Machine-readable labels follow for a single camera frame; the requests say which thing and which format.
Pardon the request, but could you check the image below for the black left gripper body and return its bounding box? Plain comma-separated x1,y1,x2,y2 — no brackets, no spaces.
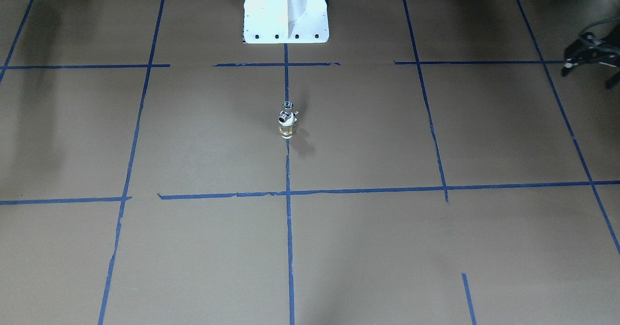
564,32,620,67

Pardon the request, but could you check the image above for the chrome angle pipe fitting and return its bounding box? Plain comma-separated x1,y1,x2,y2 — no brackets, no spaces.
278,100,299,126

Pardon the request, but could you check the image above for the white brass PPR valve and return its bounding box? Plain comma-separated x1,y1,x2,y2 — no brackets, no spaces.
279,115,297,139

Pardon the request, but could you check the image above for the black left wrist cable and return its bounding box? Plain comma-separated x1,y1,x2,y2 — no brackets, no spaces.
579,17,620,42

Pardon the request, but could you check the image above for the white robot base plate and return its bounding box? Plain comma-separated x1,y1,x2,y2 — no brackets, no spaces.
242,0,330,45

